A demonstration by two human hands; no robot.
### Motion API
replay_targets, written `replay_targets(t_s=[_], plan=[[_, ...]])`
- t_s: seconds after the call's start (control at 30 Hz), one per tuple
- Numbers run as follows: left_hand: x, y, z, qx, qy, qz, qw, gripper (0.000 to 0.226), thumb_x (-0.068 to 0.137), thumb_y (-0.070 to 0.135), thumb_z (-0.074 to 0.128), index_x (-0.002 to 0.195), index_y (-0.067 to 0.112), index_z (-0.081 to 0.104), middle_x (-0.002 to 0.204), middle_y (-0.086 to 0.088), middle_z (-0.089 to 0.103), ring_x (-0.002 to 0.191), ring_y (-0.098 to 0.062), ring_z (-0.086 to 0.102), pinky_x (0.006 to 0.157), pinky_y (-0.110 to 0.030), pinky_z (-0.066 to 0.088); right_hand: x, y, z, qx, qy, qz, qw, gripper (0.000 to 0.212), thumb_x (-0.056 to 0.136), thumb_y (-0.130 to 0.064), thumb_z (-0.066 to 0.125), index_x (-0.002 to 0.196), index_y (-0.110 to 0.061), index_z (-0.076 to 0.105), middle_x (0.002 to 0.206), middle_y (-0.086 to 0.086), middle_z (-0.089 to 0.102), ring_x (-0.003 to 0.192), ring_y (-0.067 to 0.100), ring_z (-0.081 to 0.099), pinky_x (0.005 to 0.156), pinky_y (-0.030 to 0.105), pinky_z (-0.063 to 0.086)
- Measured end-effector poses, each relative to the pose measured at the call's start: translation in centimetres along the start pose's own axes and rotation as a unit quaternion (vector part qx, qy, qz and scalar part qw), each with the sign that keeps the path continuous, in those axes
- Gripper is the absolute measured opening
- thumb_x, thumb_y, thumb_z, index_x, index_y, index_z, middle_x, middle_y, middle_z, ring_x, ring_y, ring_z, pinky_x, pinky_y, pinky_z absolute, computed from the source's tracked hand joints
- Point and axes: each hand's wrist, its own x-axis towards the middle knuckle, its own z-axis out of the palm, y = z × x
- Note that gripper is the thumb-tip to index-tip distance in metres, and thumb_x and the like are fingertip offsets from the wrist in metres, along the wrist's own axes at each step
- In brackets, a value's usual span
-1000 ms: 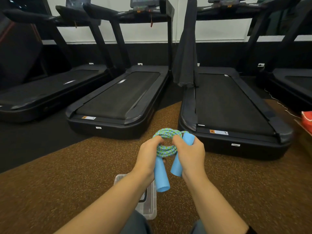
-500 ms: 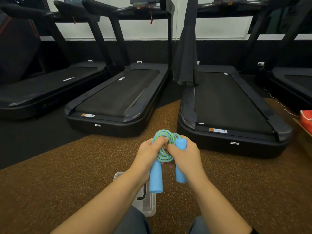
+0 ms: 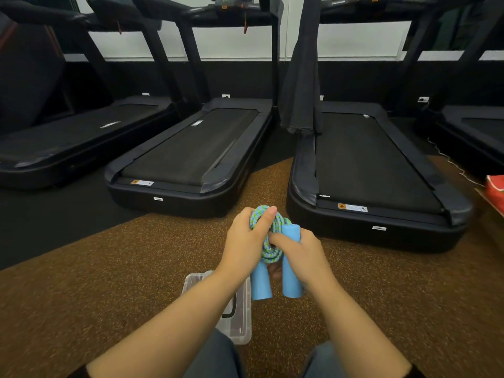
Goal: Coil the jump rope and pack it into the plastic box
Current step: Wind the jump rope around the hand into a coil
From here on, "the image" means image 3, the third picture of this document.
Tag person's right hand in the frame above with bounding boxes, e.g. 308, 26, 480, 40
268, 228, 339, 296

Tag red bag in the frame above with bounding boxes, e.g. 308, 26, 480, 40
484, 175, 504, 215

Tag dark grey hanging cloth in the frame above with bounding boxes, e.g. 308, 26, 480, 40
278, 0, 323, 135

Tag person's right forearm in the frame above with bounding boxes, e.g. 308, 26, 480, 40
305, 277, 426, 378

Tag person's left forearm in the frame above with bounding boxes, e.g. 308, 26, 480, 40
69, 271, 245, 378

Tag clear plastic storage box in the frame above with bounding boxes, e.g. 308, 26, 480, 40
181, 272, 253, 346

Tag black treadmill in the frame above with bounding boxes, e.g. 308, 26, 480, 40
0, 0, 184, 192
104, 0, 284, 219
417, 0, 504, 180
286, 0, 489, 255

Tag person's left hand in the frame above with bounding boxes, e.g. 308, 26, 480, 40
216, 205, 279, 290

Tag white floor cable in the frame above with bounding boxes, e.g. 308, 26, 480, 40
427, 138, 485, 187

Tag green jump rope blue handles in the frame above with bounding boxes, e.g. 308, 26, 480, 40
249, 205, 305, 301

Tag person's right leg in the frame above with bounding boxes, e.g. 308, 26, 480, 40
301, 341, 347, 378

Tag person's leg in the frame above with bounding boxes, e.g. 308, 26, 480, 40
183, 328, 247, 378
301, 341, 347, 378

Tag person's left leg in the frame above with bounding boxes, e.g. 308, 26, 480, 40
183, 328, 247, 378

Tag black machine with red stripe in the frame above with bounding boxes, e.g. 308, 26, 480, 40
0, 11, 78, 137

